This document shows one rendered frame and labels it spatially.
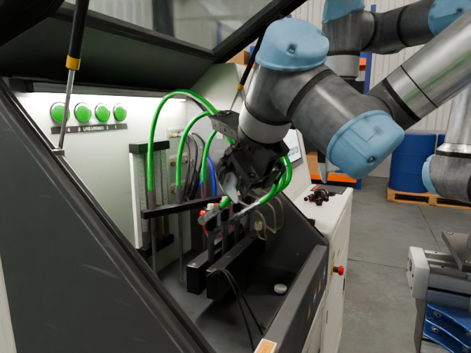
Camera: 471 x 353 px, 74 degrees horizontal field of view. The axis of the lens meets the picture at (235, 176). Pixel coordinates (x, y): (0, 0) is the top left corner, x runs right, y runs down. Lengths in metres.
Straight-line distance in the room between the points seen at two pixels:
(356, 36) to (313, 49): 0.32
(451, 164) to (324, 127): 0.68
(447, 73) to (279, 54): 0.20
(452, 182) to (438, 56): 0.58
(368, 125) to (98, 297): 0.51
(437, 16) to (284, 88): 0.35
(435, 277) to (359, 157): 0.66
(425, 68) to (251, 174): 0.27
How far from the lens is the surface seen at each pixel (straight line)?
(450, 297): 1.00
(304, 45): 0.36
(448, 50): 0.46
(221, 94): 1.18
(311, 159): 6.12
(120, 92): 0.92
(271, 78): 0.38
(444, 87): 0.46
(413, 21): 0.68
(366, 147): 0.34
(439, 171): 1.02
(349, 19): 0.67
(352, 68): 0.67
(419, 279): 0.97
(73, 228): 0.61
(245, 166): 0.50
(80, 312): 0.69
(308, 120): 0.36
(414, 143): 5.36
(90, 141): 0.89
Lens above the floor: 1.39
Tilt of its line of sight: 12 degrees down
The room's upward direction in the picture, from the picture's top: straight up
